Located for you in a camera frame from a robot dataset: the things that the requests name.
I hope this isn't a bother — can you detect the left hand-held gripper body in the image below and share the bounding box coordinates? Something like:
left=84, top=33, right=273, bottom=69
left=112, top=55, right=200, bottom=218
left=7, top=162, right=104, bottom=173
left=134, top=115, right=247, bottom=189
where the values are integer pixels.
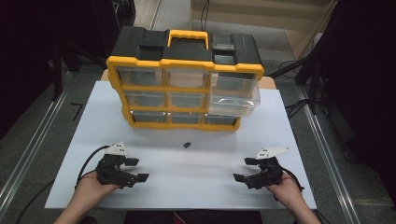
left=94, top=141, right=138, bottom=189

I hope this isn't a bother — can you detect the black floor cable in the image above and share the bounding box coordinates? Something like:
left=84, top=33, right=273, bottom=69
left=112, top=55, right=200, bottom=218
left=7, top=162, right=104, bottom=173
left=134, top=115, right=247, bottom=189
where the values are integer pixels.
left=284, top=98, right=313, bottom=119
left=14, top=180, right=55, bottom=224
left=266, top=58, right=312, bottom=79

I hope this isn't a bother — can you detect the yellow black drawer organizer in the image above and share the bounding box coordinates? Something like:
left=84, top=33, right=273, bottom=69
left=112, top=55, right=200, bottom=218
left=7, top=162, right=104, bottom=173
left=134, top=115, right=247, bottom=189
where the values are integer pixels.
left=106, top=25, right=265, bottom=132

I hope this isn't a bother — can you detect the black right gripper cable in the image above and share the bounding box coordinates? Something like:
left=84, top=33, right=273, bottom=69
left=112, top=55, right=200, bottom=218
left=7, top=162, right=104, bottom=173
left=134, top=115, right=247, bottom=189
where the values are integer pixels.
left=281, top=168, right=305, bottom=192

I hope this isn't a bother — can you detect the metal floor rail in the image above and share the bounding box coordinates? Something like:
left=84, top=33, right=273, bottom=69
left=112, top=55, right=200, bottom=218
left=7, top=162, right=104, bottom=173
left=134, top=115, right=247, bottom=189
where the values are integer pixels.
left=297, top=85, right=362, bottom=224
left=0, top=72, right=73, bottom=217

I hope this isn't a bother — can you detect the white table board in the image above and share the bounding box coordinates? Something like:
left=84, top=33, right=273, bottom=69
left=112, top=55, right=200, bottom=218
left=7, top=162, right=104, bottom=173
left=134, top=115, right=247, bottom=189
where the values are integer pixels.
left=44, top=79, right=318, bottom=210

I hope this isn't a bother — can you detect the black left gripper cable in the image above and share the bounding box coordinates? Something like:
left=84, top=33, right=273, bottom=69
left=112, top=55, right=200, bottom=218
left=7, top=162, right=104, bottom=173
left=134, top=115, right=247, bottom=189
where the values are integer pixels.
left=74, top=145, right=111, bottom=190

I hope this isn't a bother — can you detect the set of clear closed drawers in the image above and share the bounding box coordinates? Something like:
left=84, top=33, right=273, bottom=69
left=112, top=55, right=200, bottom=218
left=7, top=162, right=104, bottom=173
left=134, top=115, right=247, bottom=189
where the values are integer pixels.
left=116, top=65, right=239, bottom=126

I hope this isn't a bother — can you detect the beige wooden panel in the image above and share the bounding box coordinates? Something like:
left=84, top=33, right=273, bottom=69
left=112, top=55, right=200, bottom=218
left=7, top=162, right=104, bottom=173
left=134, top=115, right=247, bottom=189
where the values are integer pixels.
left=190, top=0, right=339, bottom=61

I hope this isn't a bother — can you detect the black hanging cable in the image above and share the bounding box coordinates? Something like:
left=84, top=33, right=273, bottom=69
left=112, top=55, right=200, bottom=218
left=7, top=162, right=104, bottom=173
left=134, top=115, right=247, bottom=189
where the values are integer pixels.
left=200, top=0, right=211, bottom=23

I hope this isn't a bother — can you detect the person's right hand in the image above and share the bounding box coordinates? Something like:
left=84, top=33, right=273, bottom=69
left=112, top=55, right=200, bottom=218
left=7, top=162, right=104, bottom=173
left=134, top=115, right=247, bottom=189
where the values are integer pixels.
left=266, top=174, right=304, bottom=208

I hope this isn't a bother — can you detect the person's dark clothing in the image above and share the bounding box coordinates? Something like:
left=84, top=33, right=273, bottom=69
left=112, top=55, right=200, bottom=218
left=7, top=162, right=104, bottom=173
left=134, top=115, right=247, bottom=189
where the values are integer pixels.
left=123, top=210, right=264, bottom=224

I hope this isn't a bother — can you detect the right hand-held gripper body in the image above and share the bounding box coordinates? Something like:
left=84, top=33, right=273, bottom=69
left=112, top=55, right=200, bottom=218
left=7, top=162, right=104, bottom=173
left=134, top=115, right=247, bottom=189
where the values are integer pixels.
left=244, top=147, right=290, bottom=190

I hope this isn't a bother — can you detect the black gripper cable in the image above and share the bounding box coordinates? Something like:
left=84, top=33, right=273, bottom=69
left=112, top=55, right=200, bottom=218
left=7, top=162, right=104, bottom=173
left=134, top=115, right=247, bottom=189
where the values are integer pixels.
left=281, top=168, right=305, bottom=192
left=74, top=145, right=111, bottom=190

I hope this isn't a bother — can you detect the clear plastic drawer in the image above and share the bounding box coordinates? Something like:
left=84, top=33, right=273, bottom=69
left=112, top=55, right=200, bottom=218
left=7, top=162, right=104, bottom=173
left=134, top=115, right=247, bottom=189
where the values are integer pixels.
left=207, top=72, right=262, bottom=119

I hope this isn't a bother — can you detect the person's left hand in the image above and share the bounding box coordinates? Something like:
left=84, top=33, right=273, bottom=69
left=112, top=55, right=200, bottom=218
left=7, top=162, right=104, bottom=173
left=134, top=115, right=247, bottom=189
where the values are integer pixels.
left=74, top=171, right=121, bottom=206

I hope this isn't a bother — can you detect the dark metal stand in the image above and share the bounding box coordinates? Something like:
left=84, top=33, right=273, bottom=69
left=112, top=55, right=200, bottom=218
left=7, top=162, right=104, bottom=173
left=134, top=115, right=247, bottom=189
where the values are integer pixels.
left=293, top=29, right=332, bottom=117
left=49, top=35, right=107, bottom=103

